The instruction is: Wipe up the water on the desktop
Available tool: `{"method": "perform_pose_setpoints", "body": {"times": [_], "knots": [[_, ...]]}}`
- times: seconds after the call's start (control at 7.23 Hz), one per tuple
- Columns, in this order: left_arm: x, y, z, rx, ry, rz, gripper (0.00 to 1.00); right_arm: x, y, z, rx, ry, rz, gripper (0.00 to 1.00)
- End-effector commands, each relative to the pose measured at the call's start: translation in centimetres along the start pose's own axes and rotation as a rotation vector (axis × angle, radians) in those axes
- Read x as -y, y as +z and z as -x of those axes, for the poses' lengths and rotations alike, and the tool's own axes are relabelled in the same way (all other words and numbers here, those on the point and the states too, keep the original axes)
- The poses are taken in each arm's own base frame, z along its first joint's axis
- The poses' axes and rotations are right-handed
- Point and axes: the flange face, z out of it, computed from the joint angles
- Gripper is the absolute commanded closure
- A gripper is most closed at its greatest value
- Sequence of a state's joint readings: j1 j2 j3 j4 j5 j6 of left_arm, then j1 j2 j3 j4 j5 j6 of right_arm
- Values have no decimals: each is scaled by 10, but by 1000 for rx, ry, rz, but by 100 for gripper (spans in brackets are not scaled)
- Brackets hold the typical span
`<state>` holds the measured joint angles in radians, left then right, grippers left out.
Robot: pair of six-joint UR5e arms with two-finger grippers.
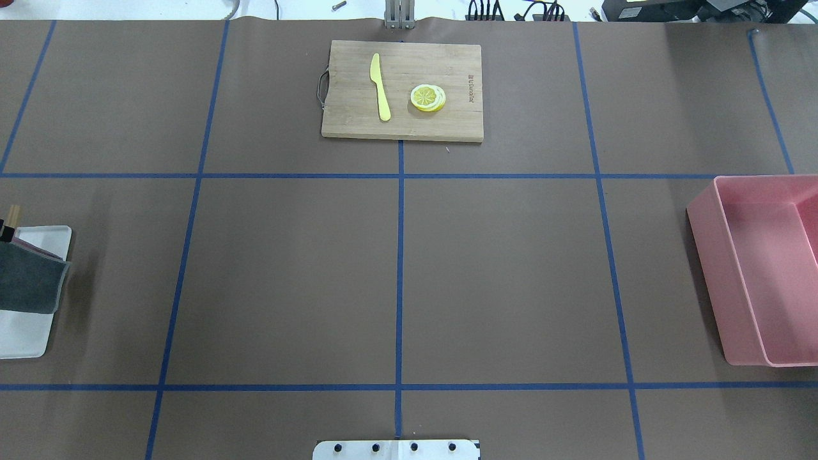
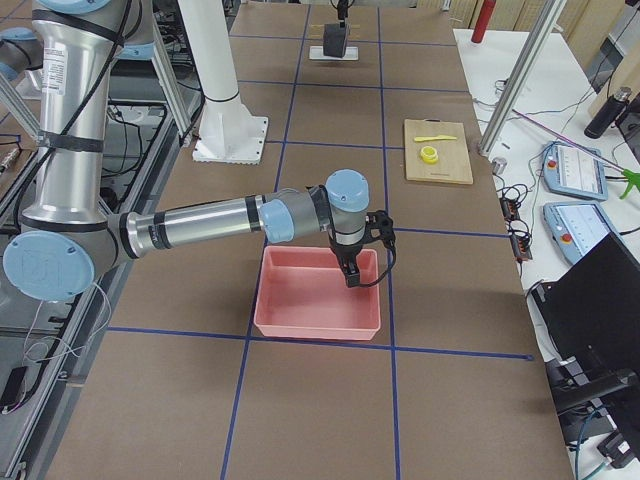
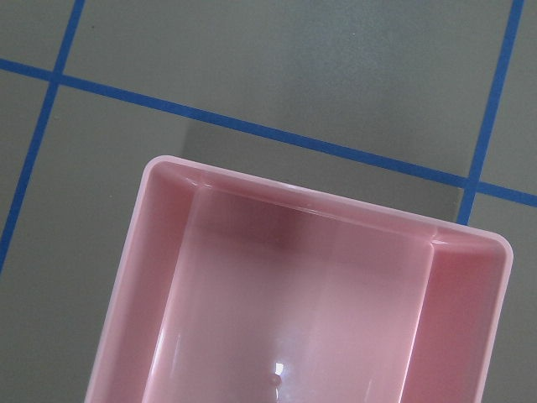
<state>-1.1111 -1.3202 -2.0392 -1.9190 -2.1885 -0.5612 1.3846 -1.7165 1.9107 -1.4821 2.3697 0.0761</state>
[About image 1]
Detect dark grey cloth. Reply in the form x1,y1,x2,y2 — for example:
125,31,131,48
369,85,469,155
1,242,70,314

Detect yellow lemon slices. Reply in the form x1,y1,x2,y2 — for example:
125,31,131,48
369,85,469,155
410,84,447,112

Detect wooden cutting board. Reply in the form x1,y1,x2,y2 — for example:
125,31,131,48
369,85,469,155
321,39,484,143

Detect yellow plastic knife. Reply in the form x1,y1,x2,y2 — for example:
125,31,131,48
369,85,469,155
369,52,392,122

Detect black power strip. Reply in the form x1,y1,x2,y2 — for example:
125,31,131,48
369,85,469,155
464,1,570,22

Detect pink plastic bin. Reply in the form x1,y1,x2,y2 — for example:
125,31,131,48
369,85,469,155
687,174,817,367

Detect wooden rack bar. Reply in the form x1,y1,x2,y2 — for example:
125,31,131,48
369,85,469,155
4,204,22,228

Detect white rack tray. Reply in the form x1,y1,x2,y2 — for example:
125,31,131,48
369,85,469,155
1,225,72,359

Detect aluminium camera post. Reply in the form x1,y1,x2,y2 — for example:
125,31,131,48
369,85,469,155
383,0,415,30

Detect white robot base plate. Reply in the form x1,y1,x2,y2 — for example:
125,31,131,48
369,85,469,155
312,439,481,459

